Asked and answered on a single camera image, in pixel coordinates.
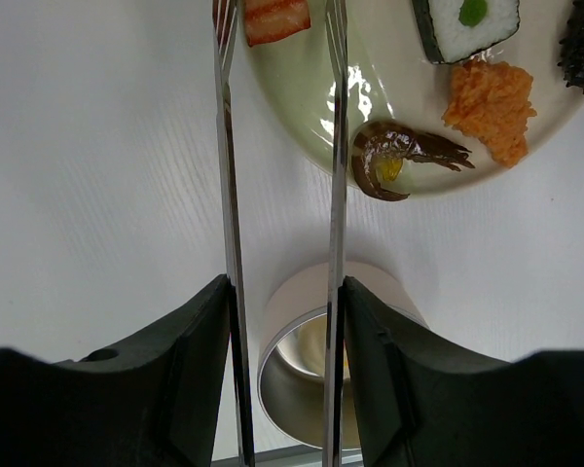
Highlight aluminium mounting rail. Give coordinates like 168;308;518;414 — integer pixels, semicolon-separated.
210;446;364;467

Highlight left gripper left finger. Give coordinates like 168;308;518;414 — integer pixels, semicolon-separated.
0;275;230;466

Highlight dark brown shrimp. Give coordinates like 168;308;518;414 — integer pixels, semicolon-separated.
350;120;475;202

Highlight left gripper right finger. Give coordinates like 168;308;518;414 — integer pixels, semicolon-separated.
345;277;584;466

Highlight cream round plate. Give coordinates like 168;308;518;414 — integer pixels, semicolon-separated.
247;1;584;197

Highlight steel lunch box bowl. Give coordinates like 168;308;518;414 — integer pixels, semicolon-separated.
257;262;428;450

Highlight sushi roll piece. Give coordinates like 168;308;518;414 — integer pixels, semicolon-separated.
411;0;520;64

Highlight metal tongs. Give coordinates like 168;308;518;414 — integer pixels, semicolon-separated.
211;1;348;466

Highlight bacon roll piece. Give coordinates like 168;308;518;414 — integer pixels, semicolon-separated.
243;0;311;47

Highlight orange fried shrimp lower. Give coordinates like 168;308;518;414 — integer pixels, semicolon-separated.
442;59;536;168

